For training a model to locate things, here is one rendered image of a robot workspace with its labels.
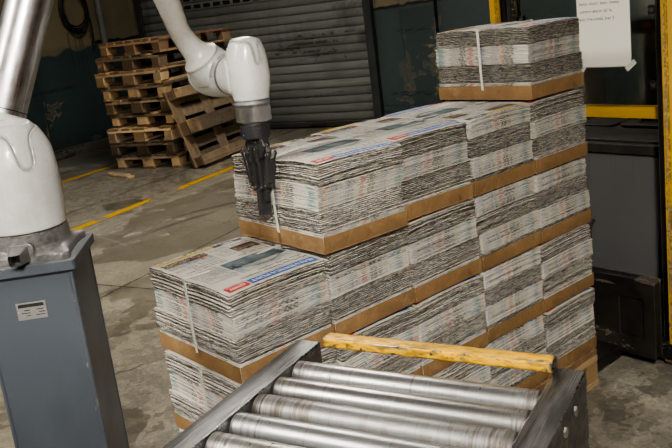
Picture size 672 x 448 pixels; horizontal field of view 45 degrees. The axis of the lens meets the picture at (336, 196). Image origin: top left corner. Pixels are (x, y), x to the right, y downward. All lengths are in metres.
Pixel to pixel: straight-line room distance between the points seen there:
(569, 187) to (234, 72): 1.26
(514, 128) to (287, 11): 7.48
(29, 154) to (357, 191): 0.79
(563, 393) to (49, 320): 1.00
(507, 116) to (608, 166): 0.89
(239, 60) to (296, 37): 7.83
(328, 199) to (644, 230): 1.61
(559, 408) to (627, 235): 2.07
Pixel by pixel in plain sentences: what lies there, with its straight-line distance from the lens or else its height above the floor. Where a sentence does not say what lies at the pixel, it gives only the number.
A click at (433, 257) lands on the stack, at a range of 2.29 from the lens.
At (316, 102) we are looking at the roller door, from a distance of 9.78.
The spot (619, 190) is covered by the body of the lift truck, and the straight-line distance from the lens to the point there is 3.29.
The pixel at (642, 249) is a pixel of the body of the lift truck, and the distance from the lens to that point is 3.31.
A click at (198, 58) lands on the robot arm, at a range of 2.11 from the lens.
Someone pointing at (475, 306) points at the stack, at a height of 0.52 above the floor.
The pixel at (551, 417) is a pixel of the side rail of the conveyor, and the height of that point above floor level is 0.80.
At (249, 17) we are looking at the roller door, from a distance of 10.14.
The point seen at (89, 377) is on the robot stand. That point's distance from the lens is 1.78.
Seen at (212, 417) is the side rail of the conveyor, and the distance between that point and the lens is 1.38.
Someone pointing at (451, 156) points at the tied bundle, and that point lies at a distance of 2.31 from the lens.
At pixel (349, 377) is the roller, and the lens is 1.46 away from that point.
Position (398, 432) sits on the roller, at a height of 0.79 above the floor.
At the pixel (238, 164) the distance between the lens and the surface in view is 2.21.
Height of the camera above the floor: 1.43
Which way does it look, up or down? 13 degrees down
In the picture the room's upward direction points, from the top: 7 degrees counter-clockwise
